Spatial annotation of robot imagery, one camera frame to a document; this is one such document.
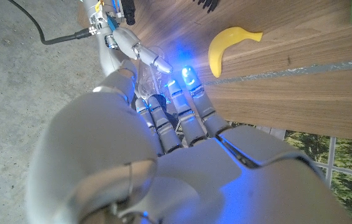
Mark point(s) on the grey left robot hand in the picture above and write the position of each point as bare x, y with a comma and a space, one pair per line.
179, 180

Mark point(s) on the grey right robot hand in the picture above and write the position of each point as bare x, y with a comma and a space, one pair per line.
126, 39

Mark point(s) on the clear plastic spray bottle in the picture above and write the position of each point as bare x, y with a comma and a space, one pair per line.
149, 79

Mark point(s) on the yellow banana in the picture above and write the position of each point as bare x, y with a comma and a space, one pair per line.
219, 46

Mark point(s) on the black hair claw clip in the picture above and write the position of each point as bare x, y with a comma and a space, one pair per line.
208, 3

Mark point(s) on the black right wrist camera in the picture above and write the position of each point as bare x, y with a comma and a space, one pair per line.
128, 14

